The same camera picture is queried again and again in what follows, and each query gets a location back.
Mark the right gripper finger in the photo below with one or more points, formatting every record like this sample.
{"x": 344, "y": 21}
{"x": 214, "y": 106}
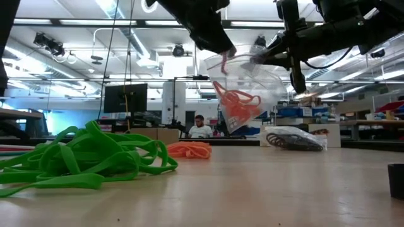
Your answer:
{"x": 279, "y": 40}
{"x": 279, "y": 60}

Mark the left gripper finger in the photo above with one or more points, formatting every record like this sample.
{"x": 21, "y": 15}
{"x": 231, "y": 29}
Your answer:
{"x": 214, "y": 39}

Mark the clear plastic zip bag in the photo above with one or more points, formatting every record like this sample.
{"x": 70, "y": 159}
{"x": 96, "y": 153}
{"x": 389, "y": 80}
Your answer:
{"x": 249, "y": 79}
{"x": 303, "y": 132}

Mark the orange rubber bands bunch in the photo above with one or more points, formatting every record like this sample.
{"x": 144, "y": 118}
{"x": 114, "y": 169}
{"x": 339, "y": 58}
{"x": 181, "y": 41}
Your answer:
{"x": 240, "y": 108}

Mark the black rubber bands bunch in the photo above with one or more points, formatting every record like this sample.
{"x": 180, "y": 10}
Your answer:
{"x": 284, "y": 142}

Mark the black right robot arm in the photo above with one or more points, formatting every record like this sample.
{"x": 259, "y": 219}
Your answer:
{"x": 363, "y": 31}

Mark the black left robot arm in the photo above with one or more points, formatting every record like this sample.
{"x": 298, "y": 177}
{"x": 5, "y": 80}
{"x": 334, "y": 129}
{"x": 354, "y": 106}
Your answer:
{"x": 6, "y": 19}

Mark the green rubber bands pile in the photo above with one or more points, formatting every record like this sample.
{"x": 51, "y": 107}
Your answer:
{"x": 72, "y": 181}

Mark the black beam with light strips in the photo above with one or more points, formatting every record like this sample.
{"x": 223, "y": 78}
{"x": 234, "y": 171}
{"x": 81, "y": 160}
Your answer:
{"x": 140, "y": 23}

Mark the blue storage bin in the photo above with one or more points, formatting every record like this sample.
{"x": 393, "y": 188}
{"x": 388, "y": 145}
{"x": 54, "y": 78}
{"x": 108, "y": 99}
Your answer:
{"x": 303, "y": 112}
{"x": 251, "y": 131}

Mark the small black ceiling fixture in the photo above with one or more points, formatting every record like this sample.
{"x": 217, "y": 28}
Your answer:
{"x": 377, "y": 53}

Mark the person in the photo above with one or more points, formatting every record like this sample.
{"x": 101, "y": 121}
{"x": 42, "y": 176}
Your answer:
{"x": 200, "y": 130}

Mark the black computer monitor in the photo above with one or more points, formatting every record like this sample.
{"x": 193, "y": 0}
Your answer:
{"x": 139, "y": 101}

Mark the brown cardboard box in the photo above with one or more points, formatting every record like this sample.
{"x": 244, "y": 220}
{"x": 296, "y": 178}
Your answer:
{"x": 164, "y": 135}

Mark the wooden workbench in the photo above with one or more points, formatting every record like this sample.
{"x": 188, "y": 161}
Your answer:
{"x": 372, "y": 122}

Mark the red object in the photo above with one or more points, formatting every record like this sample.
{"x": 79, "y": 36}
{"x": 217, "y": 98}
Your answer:
{"x": 391, "y": 106}

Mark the black object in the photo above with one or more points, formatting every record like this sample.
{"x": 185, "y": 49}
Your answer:
{"x": 397, "y": 183}

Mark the wooden desk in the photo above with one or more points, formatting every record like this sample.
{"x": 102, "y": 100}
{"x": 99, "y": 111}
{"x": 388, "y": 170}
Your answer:
{"x": 19, "y": 114}

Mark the round black ceiling camera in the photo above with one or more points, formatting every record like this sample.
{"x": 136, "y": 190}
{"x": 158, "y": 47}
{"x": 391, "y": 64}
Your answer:
{"x": 178, "y": 51}

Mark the thin black rig frame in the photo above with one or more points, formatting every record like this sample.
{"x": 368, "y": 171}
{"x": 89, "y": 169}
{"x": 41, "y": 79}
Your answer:
{"x": 200, "y": 77}

